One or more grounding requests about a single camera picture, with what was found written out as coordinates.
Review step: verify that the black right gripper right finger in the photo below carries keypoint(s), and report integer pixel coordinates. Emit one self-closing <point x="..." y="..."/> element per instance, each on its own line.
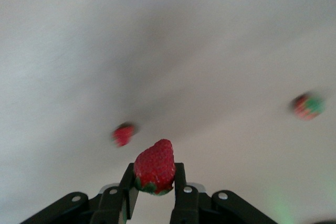
<point x="186" y="203"/>

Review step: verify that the red strawberry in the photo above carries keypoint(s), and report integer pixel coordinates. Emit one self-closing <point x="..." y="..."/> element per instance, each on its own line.
<point x="123" y="134"/>
<point x="307" y="107"/>
<point x="155" y="166"/>

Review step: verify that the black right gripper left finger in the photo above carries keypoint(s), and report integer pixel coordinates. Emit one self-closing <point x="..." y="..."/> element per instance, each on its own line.
<point x="113" y="200"/>

